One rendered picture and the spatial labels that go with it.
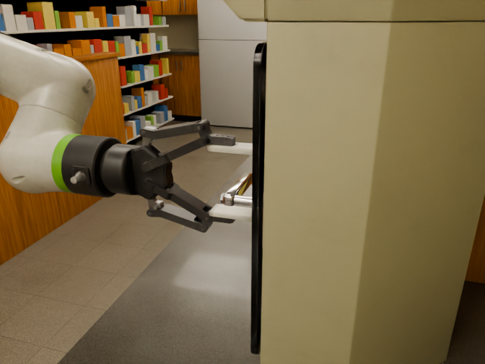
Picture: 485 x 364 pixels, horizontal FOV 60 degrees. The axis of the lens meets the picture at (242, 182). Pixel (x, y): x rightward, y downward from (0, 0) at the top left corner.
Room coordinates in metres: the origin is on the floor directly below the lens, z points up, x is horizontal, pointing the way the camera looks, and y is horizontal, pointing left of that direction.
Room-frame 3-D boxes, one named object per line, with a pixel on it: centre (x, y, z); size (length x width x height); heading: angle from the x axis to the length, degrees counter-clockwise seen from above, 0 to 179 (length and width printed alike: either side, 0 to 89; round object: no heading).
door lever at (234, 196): (0.51, -0.01, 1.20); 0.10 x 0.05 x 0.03; 162
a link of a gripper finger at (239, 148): (0.54, 0.01, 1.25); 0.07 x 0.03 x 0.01; 73
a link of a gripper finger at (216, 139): (0.55, 0.04, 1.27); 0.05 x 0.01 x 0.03; 73
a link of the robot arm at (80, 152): (0.60, 0.22, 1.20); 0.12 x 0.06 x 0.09; 163
